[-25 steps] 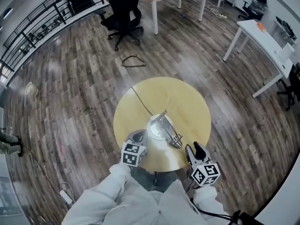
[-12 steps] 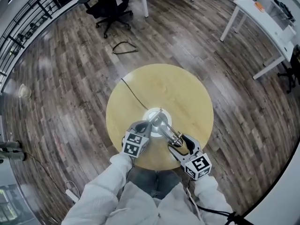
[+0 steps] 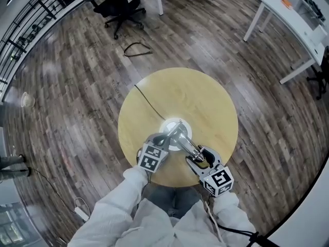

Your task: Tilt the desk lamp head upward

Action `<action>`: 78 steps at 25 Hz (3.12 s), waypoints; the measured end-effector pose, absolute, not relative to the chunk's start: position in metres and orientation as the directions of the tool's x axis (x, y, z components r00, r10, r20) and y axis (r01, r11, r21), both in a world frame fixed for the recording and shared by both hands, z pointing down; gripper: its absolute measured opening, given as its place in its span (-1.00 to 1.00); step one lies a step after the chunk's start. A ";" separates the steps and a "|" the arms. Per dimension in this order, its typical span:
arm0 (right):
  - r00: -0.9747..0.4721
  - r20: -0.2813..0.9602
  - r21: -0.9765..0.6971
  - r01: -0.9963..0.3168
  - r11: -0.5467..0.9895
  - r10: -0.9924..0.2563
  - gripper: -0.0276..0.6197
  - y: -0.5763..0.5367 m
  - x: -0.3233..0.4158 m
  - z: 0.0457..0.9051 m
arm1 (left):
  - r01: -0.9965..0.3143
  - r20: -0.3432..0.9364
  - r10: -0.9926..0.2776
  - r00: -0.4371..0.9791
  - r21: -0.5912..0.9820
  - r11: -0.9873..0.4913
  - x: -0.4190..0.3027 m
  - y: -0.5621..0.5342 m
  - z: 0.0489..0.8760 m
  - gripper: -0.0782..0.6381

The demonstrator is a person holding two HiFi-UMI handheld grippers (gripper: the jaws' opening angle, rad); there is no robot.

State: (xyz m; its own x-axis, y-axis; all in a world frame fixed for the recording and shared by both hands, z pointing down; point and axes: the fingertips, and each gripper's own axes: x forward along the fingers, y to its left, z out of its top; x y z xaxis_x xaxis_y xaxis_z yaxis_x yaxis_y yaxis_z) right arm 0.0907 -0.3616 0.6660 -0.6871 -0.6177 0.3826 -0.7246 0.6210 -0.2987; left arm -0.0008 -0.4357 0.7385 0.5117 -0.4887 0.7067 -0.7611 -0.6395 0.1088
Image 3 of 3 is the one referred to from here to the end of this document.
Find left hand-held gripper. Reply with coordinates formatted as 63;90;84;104
137;133;172;173

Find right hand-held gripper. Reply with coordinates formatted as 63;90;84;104
185;145;235;198

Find person's right forearm white sleeve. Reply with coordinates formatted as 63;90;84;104
174;191;258;247

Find person's left forearm white sleeve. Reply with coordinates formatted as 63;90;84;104
67;165;150;247

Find white desk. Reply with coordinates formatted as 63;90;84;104
242;0;327;85

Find person's legs in jeans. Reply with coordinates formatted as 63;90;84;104
148;185;202;219

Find white power adapter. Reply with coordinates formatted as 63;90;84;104
74;197;91;222

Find black office chair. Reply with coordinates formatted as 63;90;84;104
306;46;329;100
83;0;147;40

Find grey stand foot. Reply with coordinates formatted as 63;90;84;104
0;154;32;183

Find white open box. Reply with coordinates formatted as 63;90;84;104
297;0;327;46

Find black metal railing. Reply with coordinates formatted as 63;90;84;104
0;0;101;89

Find black lamp cable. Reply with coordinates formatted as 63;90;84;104
134;84;168;121

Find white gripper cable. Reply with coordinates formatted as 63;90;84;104
204;199;225;243

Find thick black gripper cable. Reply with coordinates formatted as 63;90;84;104
217;223;282;247

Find black strap loop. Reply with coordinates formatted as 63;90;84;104
123;42;153;57

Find thin black floor cable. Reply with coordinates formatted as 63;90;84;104
25;167;78;212

